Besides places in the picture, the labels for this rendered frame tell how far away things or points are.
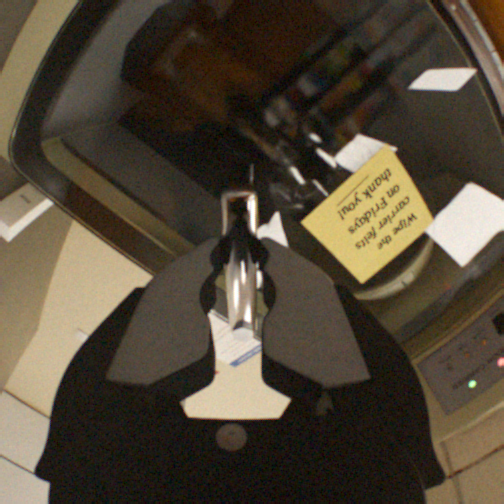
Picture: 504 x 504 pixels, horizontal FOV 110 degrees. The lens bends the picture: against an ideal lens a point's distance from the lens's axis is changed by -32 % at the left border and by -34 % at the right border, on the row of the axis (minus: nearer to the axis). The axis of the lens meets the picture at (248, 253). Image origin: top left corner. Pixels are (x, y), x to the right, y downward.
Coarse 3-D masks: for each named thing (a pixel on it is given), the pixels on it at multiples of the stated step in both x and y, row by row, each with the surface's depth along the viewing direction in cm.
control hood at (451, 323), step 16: (496, 272) 20; (480, 288) 21; (496, 288) 19; (464, 304) 22; (480, 304) 20; (448, 320) 22; (464, 320) 21; (416, 336) 25; (432, 336) 23; (448, 336) 22; (416, 352) 24; (432, 352) 22; (416, 368) 23; (496, 384) 18; (432, 400) 22; (480, 400) 18; (496, 400) 17; (432, 416) 21; (448, 416) 20; (464, 416) 19; (480, 416) 18; (432, 432) 21; (448, 432) 20
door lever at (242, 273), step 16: (224, 192) 11; (240, 192) 11; (256, 192) 11; (224, 208) 11; (240, 208) 11; (256, 208) 11; (224, 224) 11; (240, 224) 11; (256, 224) 11; (224, 240) 12; (240, 240) 12; (256, 240) 12; (224, 256) 12; (240, 256) 12; (256, 256) 12; (240, 272) 12; (256, 272) 13; (240, 288) 13; (256, 288) 13; (240, 304) 14; (256, 304) 14; (240, 320) 14; (256, 320) 15; (240, 336) 14
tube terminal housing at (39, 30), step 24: (48, 0) 8; (72, 0) 9; (24, 24) 9; (48, 24) 9; (24, 48) 10; (24, 72) 11; (0, 96) 11; (24, 96) 12; (0, 120) 12; (0, 144) 13
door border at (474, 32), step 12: (444, 0) 8; (456, 0) 7; (456, 12) 8; (468, 24) 8; (480, 24) 8; (468, 36) 9; (480, 36) 8; (480, 48) 9; (492, 48) 8; (480, 60) 9; (492, 60) 9; (492, 72) 10; (492, 84) 10
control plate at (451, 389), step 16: (496, 304) 19; (480, 320) 20; (464, 336) 21; (480, 336) 20; (496, 336) 18; (448, 352) 21; (480, 352) 19; (496, 352) 18; (432, 368) 22; (464, 368) 20; (480, 368) 19; (496, 368) 18; (432, 384) 22; (448, 384) 21; (464, 384) 20; (480, 384) 19; (448, 400) 21; (464, 400) 19
